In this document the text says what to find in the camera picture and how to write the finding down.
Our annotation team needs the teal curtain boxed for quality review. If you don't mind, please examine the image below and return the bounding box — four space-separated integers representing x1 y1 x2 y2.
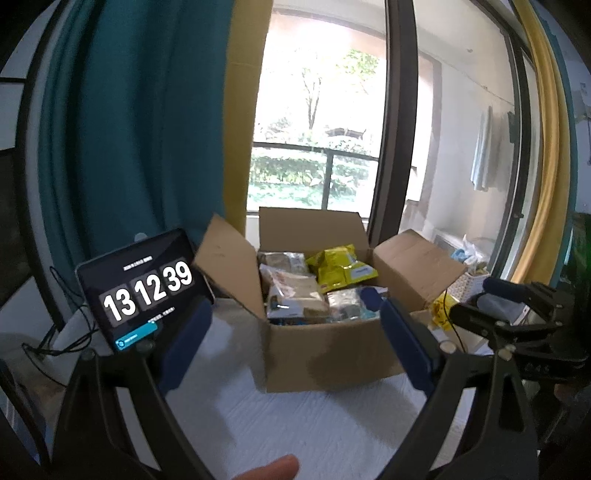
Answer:
549 28 579 208
37 0 236 278

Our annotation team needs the black charging cable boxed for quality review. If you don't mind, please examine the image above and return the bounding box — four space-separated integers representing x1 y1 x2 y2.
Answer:
23 268 98 356

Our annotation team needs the hanging white towel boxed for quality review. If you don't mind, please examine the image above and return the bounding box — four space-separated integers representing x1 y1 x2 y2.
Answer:
471 106 494 191

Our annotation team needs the silver snack packet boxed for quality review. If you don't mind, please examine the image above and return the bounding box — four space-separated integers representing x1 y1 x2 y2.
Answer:
327 290 363 320

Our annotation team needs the beige snack packet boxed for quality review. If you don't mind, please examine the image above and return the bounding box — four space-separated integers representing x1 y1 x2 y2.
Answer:
261 270 324 308

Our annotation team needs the person's dark clothing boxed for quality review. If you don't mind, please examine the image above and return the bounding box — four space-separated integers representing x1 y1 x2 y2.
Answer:
536 411 591 480

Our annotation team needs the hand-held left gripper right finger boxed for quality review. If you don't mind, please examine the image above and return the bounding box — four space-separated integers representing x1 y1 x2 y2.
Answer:
379 298 541 480

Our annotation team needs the yellow snack bag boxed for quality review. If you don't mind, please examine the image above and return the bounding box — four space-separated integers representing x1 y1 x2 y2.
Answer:
318 258 378 287
306 244 358 271

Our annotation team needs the person's left hand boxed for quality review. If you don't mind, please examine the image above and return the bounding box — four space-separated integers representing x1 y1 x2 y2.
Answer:
230 454 301 480

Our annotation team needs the black tablet with clock display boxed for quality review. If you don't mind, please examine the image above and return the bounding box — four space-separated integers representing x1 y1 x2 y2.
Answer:
75 228 215 355

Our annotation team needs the cardboard box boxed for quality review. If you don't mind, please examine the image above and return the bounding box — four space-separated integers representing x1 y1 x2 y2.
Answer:
193 207 467 393

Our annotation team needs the white plastic bag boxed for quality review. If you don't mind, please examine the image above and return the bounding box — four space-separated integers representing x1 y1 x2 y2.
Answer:
455 234 483 266

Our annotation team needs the black balcony railing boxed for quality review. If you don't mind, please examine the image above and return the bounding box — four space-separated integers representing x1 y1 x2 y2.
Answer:
252 141 382 210

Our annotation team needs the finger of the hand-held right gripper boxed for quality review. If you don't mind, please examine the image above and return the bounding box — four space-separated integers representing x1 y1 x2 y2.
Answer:
449 301 560 343
481 276 561 305

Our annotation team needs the person's right hand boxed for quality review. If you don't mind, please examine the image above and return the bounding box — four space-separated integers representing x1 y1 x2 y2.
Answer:
551 381 591 418

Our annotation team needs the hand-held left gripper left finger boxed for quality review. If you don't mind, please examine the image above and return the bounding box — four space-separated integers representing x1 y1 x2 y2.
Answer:
46 300 214 480

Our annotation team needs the dark sliding door frame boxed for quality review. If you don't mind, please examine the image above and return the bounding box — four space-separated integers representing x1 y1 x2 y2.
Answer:
367 0 419 236
489 0 532 278

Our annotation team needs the clear packet brown snack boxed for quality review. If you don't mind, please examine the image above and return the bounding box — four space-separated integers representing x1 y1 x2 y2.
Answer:
257 251 308 273

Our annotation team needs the yellow curtain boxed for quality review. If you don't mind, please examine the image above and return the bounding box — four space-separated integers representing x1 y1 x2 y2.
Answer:
224 0 273 236
512 0 571 287

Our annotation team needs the white plastic basket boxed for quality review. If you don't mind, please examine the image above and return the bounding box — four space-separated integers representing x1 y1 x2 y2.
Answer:
450 270 490 305

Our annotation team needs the yellow striped packet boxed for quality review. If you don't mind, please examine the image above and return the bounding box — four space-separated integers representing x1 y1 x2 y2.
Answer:
431 298 455 330

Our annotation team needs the white table cover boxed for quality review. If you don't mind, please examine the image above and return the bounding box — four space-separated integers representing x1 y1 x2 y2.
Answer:
51 295 490 480

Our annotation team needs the thin black cable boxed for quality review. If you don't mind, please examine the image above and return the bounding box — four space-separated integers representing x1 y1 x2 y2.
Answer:
442 288 467 354

